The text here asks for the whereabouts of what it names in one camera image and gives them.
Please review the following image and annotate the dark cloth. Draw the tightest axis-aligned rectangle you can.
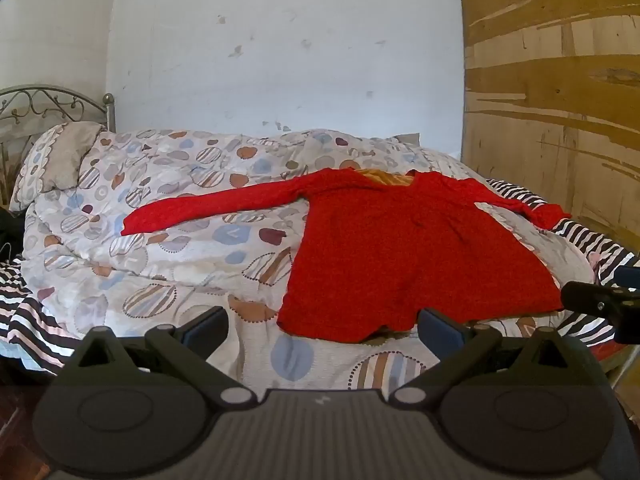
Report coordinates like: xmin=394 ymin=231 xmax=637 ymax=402
xmin=0 ymin=207 xmax=26 ymax=263

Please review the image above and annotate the circle-patterned comforter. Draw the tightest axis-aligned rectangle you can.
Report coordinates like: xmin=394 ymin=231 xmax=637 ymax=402
xmin=22 ymin=129 xmax=601 ymax=392

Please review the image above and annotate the striped bed sheet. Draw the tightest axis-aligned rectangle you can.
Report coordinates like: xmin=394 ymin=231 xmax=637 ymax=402
xmin=0 ymin=177 xmax=640 ymax=378

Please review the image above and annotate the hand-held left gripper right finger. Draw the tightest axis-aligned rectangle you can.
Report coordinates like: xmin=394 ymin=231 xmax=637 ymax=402
xmin=389 ymin=308 xmax=597 ymax=410

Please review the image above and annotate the beige patterned pillow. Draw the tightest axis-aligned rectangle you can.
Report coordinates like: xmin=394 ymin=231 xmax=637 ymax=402
xmin=9 ymin=122 xmax=106 ymax=212

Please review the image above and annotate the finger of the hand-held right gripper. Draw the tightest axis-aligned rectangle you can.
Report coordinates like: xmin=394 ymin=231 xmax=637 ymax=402
xmin=560 ymin=281 xmax=640 ymax=331

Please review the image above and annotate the red knit sweater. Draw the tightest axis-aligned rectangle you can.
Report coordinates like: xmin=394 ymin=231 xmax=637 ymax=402
xmin=121 ymin=167 xmax=572 ymax=345

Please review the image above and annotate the metal scrollwork headboard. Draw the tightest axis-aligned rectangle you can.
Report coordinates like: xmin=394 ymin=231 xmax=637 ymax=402
xmin=0 ymin=85 xmax=117 ymax=161

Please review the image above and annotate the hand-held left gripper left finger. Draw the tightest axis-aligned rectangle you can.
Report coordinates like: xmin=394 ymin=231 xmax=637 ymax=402
xmin=60 ymin=306 xmax=258 ymax=411

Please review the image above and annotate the plywood board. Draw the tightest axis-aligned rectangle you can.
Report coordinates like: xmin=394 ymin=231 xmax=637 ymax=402
xmin=456 ymin=0 xmax=640 ymax=253

